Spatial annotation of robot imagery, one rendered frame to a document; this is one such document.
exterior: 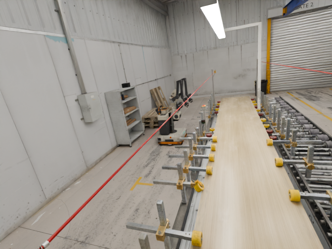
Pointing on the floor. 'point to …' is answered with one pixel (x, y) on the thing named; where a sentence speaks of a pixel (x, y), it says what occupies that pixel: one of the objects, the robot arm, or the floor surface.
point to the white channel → (258, 53)
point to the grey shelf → (128, 138)
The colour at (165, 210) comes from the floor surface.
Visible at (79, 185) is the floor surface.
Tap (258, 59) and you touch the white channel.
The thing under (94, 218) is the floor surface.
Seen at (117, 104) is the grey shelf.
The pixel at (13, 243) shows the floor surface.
